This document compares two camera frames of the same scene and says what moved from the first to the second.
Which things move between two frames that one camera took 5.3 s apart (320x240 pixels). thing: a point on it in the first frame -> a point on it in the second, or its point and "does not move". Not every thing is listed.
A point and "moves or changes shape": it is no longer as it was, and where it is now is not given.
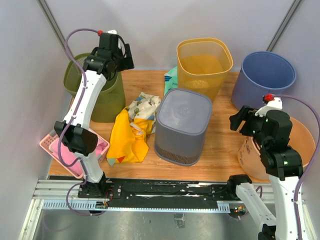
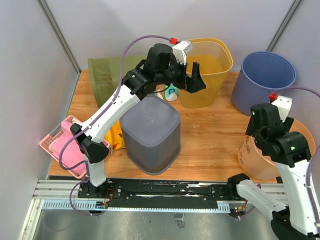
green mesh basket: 112,98 moves or changes shape
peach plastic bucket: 301,139 does not move
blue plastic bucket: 262,73 does not move
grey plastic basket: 182,119 -> 151,129
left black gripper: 126,62 -> 195,83
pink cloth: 68,156 does not move
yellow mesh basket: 203,64 does not move
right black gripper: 245,113 -> 286,123
